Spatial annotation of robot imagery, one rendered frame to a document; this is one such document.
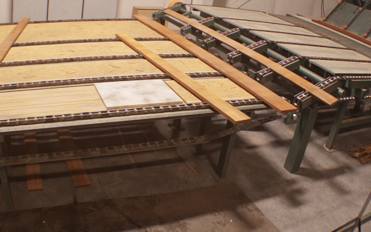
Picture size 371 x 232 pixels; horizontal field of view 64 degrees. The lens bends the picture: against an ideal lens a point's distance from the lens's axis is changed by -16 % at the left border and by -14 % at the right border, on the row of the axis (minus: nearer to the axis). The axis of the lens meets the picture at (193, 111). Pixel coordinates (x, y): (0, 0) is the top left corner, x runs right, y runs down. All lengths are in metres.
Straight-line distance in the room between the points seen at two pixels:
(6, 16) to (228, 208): 6.73
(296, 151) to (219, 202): 1.03
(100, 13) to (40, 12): 1.40
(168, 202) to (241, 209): 0.63
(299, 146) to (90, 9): 5.64
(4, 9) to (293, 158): 6.86
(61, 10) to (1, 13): 1.56
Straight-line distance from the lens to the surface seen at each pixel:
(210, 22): 5.42
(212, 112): 2.61
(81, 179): 3.06
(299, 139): 3.51
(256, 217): 2.96
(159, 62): 3.37
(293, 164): 3.63
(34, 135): 3.75
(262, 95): 2.99
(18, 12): 7.61
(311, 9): 12.13
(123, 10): 8.57
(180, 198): 2.98
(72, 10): 7.68
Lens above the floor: 1.91
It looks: 25 degrees down
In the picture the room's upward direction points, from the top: 9 degrees clockwise
